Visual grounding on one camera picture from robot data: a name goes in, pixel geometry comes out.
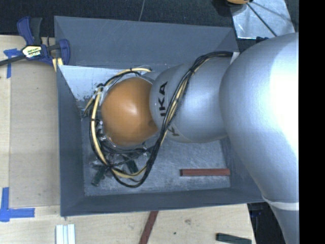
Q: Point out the dark green flat block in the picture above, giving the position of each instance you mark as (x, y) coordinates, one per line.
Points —
(98, 178)
(132, 167)

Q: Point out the grey metal bin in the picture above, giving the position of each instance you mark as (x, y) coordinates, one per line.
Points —
(106, 42)

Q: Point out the pale wood flat board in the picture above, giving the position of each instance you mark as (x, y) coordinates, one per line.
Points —
(33, 136)

